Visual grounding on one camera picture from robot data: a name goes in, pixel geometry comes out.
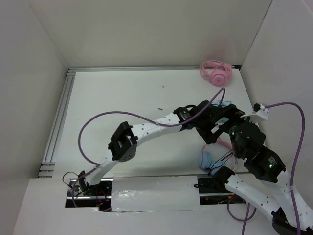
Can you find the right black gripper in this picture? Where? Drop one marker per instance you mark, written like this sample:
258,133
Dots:
229,111

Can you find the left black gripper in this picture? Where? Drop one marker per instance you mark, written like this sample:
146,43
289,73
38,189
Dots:
208,135

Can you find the pink blue cat-ear headphones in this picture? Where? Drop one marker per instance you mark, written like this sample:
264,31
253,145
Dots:
212,162

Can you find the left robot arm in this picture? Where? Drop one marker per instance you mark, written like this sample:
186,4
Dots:
127,138

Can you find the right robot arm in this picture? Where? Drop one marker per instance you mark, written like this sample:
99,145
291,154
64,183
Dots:
286,209

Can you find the teal white cat-ear headphones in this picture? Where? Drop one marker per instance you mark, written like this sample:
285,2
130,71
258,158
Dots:
222,104

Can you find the pink round headphones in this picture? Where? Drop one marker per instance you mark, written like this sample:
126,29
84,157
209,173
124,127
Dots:
216,72

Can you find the shiny foil sheet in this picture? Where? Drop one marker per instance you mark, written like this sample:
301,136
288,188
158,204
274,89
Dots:
155,194

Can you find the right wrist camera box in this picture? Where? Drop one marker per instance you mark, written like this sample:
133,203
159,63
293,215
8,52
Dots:
260,113

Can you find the aluminium frame rail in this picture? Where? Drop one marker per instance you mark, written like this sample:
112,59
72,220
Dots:
101,96

